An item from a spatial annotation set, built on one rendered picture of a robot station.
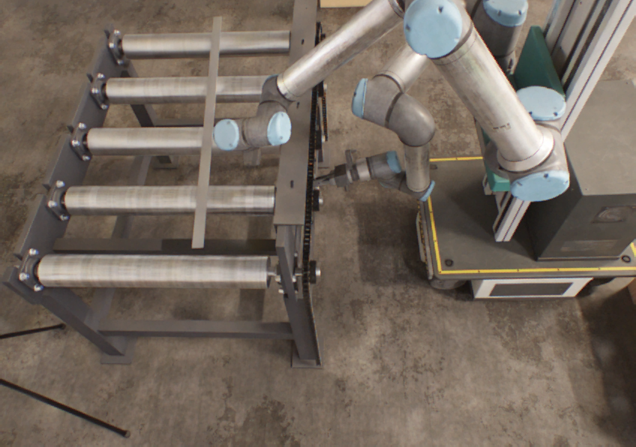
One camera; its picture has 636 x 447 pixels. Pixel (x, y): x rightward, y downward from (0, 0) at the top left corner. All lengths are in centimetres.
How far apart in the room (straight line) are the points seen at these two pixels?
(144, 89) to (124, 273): 89
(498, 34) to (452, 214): 89
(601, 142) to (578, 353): 100
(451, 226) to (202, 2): 281
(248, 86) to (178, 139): 39
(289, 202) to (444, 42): 63
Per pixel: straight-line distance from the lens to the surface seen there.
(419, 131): 156
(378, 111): 154
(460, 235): 245
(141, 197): 196
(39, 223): 208
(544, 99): 167
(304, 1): 217
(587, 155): 218
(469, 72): 124
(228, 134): 150
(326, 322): 255
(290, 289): 169
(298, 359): 249
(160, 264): 177
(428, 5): 114
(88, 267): 187
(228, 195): 186
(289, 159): 158
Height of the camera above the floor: 239
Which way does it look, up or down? 57 degrees down
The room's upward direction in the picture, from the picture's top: 8 degrees counter-clockwise
